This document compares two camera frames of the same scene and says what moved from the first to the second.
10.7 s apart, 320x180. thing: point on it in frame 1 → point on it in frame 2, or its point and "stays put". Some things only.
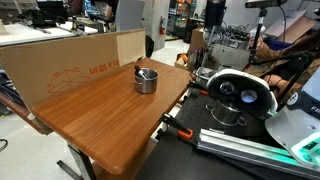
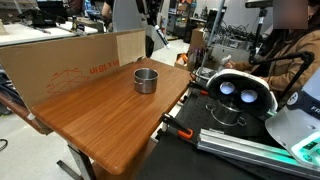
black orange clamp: x=181 y=130 stays put
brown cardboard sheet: x=41 y=71 stays put
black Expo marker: x=140 y=72 → x=158 y=30
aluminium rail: x=254 y=150 stays put
